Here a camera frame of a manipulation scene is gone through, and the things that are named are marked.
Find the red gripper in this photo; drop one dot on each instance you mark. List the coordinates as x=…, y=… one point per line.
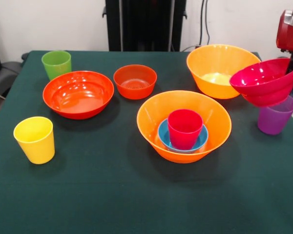
x=289, y=36

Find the pink plastic bowl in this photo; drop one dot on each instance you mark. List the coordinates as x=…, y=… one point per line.
x=266, y=90

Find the pink plastic cup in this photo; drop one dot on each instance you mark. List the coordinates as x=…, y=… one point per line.
x=184, y=134

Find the blue plastic bowl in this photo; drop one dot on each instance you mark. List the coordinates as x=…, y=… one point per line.
x=163, y=139

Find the large orange bowl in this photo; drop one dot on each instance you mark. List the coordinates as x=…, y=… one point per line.
x=149, y=119
x=210, y=63

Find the small red bowl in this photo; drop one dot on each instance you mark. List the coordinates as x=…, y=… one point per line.
x=135, y=85

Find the purple plastic cup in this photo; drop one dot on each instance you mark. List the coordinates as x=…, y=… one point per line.
x=274, y=120

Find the dark green tablecloth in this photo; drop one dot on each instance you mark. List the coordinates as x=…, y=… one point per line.
x=146, y=207

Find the wide red bowl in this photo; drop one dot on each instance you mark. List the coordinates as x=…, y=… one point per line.
x=78, y=97

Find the green plastic cup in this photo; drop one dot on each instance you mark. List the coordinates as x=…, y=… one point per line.
x=56, y=65

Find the yellow plastic cup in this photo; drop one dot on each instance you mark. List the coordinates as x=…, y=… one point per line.
x=35, y=141

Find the black chair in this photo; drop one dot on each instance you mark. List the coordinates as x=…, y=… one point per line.
x=2, y=73

